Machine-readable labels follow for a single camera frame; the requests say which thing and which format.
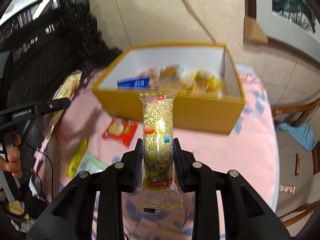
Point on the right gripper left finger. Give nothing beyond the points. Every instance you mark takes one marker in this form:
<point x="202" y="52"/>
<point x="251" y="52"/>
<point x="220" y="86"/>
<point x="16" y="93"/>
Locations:
<point x="90" y="198"/>

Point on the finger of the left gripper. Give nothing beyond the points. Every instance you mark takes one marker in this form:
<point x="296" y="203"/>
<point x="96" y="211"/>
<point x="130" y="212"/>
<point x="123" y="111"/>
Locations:
<point x="51" y="106"/>

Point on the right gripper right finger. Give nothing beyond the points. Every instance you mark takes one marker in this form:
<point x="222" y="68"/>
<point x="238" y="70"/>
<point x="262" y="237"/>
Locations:
<point x="224" y="202"/>

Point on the clear sesame bar packet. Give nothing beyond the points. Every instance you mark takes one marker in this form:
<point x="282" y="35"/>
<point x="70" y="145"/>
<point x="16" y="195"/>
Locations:
<point x="66" y="90"/>

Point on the yellow corn snack bar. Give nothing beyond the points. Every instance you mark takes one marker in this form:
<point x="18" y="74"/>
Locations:
<point x="76" y="158"/>

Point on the clear rice bar packet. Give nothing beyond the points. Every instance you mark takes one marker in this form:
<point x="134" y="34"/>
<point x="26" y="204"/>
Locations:
<point x="158" y="192"/>

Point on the pink bag of crackers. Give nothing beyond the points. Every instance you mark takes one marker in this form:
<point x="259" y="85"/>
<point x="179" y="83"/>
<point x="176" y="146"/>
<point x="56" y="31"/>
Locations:
<point x="166" y="78"/>

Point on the person's left hand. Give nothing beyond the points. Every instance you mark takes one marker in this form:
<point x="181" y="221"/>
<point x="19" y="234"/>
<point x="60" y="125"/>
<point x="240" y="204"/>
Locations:
<point x="13" y="165"/>

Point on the white red wrapper on floor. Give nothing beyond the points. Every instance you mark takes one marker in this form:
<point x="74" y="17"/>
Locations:
<point x="287" y="189"/>

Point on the black carved wooden sofa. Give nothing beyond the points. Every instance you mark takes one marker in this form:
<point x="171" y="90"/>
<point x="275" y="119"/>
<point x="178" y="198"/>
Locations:
<point x="43" y="43"/>

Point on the green snack packet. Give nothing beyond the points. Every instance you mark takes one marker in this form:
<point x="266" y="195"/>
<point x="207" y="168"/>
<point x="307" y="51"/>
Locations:
<point x="91" y="163"/>

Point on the pink patterned tablecloth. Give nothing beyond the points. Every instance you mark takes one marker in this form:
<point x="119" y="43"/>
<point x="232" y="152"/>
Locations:
<point x="251" y="148"/>

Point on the red cookie packet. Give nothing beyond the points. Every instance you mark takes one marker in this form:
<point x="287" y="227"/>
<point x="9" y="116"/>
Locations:
<point x="120" y="130"/>

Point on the blue snack packet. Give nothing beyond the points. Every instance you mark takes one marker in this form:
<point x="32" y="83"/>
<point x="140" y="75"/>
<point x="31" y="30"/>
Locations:
<point x="137" y="83"/>

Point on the blue cloth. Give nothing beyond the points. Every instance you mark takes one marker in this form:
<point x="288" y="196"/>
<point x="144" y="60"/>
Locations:
<point x="303" y="134"/>

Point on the framed picture on left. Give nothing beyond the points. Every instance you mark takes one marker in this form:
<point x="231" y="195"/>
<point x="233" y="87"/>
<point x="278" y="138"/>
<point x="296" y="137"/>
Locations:
<point x="17" y="6"/>

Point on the yellow cardboard box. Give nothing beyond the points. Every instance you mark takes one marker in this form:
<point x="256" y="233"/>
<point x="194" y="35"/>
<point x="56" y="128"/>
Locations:
<point x="211" y="112"/>

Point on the small cardboard box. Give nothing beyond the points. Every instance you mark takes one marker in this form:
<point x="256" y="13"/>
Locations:
<point x="253" y="32"/>

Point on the framed ink painting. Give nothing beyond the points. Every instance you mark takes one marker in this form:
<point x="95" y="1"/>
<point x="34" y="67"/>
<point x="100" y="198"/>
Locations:
<point x="293" y="24"/>

